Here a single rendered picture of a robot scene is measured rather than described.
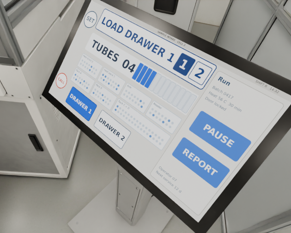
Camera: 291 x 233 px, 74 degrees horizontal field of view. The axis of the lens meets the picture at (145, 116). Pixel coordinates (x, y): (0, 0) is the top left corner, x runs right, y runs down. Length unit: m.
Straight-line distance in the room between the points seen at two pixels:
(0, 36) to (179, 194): 0.64
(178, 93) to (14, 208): 1.34
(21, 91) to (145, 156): 0.57
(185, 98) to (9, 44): 0.55
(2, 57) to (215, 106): 0.64
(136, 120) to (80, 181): 1.12
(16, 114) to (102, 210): 0.76
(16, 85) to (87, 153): 0.90
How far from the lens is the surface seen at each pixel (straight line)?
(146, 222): 1.36
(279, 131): 0.38
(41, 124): 0.98
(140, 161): 0.42
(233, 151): 0.37
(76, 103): 0.51
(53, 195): 1.49
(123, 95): 0.43
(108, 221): 1.35
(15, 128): 1.08
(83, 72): 0.51
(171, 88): 0.39
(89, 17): 0.55
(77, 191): 1.47
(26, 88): 0.83
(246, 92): 0.37
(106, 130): 0.46
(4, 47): 0.75
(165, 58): 0.41
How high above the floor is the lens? 1.36
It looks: 48 degrees down
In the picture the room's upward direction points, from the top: 11 degrees clockwise
